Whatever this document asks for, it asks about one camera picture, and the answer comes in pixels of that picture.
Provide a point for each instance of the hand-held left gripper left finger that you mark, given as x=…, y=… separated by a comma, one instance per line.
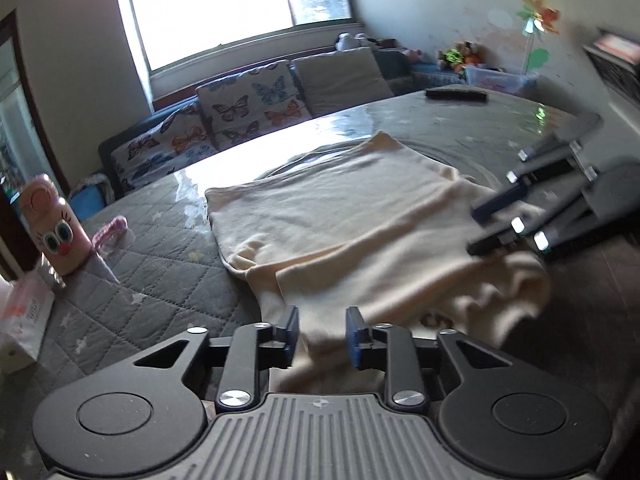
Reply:
x=290, y=332

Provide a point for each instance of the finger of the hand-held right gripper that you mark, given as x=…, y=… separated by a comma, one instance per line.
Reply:
x=500, y=203
x=492, y=241

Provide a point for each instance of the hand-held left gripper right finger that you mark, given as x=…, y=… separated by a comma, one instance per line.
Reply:
x=354, y=335

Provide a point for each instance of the cream knit garment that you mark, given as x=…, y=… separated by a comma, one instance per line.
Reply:
x=360, y=220

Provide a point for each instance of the black remote control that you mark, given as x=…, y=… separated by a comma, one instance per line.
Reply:
x=455, y=94

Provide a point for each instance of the clear plastic storage box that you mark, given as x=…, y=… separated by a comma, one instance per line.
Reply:
x=500, y=81

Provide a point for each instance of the dark slatted panel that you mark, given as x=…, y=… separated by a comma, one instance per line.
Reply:
x=612, y=77

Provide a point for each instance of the grey quilted table cover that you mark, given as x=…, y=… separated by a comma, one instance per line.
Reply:
x=160, y=280

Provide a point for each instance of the green orange plush toy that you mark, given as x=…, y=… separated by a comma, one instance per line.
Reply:
x=457, y=56

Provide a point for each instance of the stack of books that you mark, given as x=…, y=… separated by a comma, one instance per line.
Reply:
x=620, y=46

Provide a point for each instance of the pink plush toy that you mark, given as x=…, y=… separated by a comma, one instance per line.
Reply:
x=411, y=54

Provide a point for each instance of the colourful toy pinwheel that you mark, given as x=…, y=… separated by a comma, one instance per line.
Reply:
x=537, y=17

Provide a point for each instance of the plain grey cushion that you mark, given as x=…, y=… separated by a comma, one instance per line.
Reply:
x=340, y=80

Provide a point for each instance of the small pink cloth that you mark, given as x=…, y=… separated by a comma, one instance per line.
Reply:
x=112, y=232

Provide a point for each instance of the white plush toy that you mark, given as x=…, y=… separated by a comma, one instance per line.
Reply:
x=350, y=40

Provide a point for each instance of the butterfly print cushion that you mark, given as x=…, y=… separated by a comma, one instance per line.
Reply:
x=250, y=105
x=160, y=147

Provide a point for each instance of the blue blanket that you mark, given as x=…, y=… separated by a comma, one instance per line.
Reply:
x=90, y=202

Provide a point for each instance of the grey striped cloth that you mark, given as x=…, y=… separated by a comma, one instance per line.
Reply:
x=95, y=182

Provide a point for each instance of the dark blue sofa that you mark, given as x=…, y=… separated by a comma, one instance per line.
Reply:
x=165, y=117

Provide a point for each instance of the pink cartoon face bottle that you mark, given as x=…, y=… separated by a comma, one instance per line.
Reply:
x=55, y=230

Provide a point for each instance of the white pink tissue pack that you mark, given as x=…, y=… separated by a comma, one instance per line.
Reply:
x=25, y=320

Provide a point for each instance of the bright window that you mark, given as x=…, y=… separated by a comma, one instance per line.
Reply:
x=230, y=5

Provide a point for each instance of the dark brown door frame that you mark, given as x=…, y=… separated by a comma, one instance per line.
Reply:
x=35, y=125

